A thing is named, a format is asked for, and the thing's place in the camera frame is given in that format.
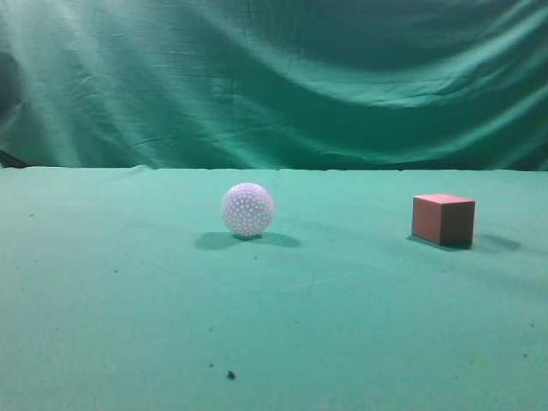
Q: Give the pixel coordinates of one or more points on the red cube block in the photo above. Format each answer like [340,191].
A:
[443,219]

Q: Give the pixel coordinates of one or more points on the white dimpled ball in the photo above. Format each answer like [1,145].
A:
[247,209]

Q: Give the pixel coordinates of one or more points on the green table cloth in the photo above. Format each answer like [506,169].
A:
[122,289]

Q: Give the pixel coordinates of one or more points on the green backdrop cloth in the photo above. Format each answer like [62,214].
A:
[310,85]

